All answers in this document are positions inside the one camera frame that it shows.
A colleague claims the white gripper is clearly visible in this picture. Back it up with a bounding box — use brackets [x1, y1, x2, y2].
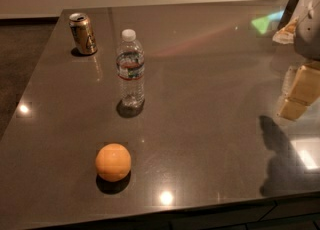
[272, 0, 320, 121]

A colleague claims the clear plastic water bottle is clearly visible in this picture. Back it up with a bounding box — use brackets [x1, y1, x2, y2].
[116, 29, 145, 108]

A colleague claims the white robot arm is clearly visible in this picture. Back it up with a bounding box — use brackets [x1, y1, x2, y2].
[273, 0, 320, 121]

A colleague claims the orange fruit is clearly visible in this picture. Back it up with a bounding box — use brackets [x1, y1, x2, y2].
[95, 143, 131, 182]

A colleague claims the gold soda can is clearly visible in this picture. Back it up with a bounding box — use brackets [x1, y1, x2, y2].
[69, 12, 97, 55]

